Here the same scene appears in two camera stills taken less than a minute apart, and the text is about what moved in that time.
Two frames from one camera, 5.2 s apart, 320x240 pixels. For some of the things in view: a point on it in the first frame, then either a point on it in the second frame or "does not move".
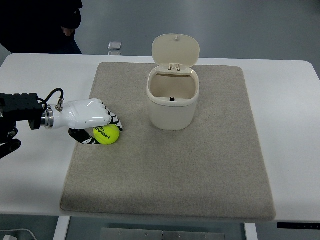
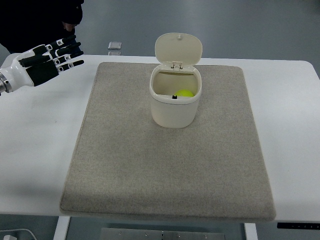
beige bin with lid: x=173 y=86 does not move
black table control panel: x=298 y=225 does not move
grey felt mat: x=213 y=168 does not move
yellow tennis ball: x=106 y=135 to x=184 y=92
